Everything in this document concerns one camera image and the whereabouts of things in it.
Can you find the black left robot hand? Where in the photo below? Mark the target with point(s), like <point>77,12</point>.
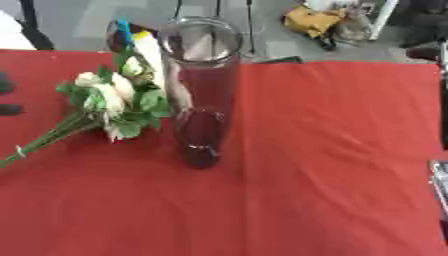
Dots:
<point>9,109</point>

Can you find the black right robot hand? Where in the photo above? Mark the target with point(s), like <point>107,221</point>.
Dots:
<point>445,106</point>

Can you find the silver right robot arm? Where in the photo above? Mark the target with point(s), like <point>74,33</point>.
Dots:
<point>440,193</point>

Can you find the clear tall glass vase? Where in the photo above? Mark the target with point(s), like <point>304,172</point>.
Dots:
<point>201,96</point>

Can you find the black stand leg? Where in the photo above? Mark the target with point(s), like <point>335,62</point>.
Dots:
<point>35,30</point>

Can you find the black bag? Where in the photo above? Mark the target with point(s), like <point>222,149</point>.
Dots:
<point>426,23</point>

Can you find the white flower bouquet green stems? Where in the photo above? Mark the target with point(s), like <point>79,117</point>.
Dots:
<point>111,95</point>

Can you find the white furniture leg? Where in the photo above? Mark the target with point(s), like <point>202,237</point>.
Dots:
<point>382,18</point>

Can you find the clear plastic bag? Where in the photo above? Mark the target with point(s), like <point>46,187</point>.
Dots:
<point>353,26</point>

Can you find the yellow bag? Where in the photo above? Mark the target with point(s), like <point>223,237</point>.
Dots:
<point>312,20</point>

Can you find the black tripod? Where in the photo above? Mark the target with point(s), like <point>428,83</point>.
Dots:
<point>250,28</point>

